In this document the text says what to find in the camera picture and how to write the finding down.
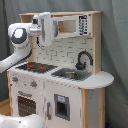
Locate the white toy microwave door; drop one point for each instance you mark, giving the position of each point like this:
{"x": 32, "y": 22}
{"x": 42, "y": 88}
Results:
{"x": 71, "y": 26}

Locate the stove knob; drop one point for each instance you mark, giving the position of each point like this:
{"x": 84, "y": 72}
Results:
{"x": 33, "y": 84}
{"x": 15, "y": 79}

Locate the black toy stovetop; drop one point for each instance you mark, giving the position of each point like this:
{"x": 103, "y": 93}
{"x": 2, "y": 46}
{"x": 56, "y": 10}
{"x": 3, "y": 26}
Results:
{"x": 36, "y": 67}

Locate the white cabinet door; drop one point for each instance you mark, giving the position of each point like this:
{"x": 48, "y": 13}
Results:
{"x": 63, "y": 104}

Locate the black toy faucet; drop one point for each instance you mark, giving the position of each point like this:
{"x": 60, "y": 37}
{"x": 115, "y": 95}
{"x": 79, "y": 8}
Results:
{"x": 81, "y": 64}

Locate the wooden toy kitchen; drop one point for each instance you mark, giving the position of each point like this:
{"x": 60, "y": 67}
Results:
{"x": 63, "y": 53}

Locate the toy oven door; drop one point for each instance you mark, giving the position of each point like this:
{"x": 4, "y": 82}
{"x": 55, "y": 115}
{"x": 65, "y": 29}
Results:
{"x": 27, "y": 106}

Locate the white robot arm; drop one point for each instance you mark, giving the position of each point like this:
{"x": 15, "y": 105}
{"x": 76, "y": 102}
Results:
{"x": 19, "y": 34}

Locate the grey toy sink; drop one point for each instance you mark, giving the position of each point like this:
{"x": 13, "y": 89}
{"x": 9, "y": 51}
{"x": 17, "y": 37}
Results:
{"x": 72, "y": 74}

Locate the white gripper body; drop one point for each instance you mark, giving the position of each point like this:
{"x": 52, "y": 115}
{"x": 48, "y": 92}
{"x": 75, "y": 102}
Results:
{"x": 41, "y": 28}

